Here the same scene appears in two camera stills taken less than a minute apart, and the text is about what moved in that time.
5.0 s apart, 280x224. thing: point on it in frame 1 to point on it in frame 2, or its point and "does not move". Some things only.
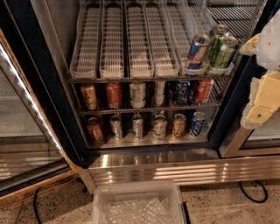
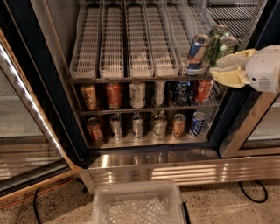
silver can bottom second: x=115 y=122 does not move
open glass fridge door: x=32 y=154 does not move
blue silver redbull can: x=197 y=52 does not move
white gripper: x=270 y=44 to x=263 y=69
